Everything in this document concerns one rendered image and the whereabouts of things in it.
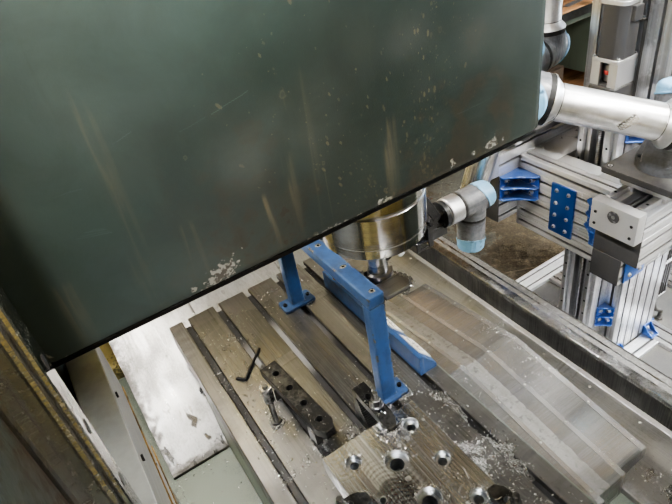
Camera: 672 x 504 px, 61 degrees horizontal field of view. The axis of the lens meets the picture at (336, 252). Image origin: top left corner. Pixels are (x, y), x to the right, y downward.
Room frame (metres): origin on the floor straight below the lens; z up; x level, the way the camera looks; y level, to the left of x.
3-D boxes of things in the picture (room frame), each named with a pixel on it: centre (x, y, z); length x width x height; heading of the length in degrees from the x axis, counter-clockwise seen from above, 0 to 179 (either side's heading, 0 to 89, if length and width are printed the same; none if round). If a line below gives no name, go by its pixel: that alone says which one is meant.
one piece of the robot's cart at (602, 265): (1.27, -0.90, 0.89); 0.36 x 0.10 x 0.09; 117
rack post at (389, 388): (0.88, -0.06, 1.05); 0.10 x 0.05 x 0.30; 116
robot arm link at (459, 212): (1.21, -0.30, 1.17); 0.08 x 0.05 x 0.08; 26
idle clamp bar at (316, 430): (0.88, 0.15, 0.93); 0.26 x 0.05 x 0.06; 31
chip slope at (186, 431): (1.29, 0.22, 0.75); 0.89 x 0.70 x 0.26; 116
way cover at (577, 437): (1.06, -0.33, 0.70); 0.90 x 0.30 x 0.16; 26
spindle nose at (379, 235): (0.70, -0.06, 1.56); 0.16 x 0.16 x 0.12
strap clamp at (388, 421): (0.78, -0.02, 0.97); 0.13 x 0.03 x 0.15; 26
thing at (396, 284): (0.90, -0.11, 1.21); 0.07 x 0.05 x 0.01; 116
